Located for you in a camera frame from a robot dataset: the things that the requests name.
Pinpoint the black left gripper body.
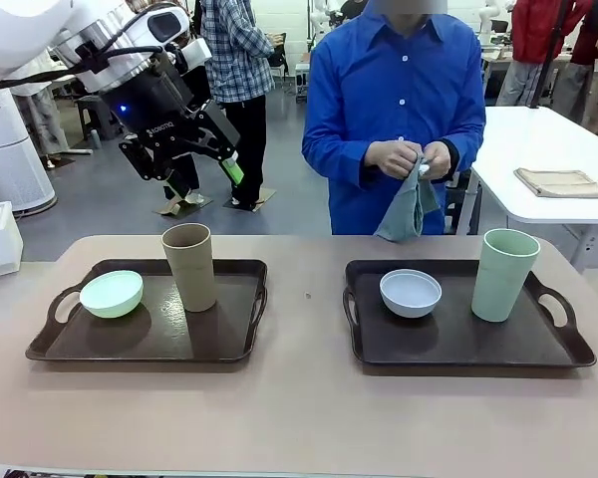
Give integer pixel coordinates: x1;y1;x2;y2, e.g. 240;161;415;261
99;62;198;145

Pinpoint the tan brown tall cup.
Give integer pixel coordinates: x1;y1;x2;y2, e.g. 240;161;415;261
160;222;217;314

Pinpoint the mint green bowl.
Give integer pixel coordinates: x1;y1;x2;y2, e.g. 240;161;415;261
79;270;145;320

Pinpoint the teal cloth mat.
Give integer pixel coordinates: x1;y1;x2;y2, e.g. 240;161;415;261
373;153;443;244

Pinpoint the pale grey-blue bowl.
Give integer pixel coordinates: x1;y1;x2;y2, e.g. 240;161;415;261
379;269;444;319

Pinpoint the light green tall cup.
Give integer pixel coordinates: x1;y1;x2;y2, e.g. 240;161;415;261
470;228;541;324

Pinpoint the beige cloth mat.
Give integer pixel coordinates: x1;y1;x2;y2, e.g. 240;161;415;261
512;167;598;199

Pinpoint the person's right forearm blue sleeve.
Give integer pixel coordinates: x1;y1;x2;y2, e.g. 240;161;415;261
301;131;380;178

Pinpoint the person's left forearm blue sleeve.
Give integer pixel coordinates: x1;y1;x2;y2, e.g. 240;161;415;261
446;131;487;176

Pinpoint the dark brown serving tray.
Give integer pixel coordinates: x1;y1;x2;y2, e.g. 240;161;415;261
24;258;269;374
342;258;598;375

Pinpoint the person's right hand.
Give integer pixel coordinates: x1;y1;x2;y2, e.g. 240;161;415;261
366;140;423;179

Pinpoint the person's left hand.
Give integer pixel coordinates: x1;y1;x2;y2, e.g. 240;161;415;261
421;141;452;183

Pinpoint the grey plastic stool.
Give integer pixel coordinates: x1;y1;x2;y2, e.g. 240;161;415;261
76;94;124;141

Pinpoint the flat cardboard floor piece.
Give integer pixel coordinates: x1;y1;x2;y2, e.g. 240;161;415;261
222;187;277;213
152;193;213;218

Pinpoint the person in blue plaid shirt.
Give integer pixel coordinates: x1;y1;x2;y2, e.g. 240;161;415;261
193;0;275;213

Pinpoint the person in white coat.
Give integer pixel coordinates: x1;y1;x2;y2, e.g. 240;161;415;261
14;49;71;170

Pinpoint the white air purifier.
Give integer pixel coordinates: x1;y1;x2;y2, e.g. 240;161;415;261
0;89;59;215

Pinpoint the grey step stool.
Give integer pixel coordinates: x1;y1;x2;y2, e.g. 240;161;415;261
443;171;480;235

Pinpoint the white side table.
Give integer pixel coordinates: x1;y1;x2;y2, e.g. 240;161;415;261
470;106;598;273

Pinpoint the person in red jacket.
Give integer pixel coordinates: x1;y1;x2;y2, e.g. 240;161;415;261
495;0;592;108

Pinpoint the black vertical pole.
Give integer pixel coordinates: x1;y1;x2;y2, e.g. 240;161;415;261
527;0;577;110

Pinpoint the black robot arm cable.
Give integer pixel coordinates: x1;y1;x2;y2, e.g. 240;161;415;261
0;44;165;94

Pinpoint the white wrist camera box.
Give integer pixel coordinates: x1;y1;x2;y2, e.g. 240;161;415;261
178;37;213;76

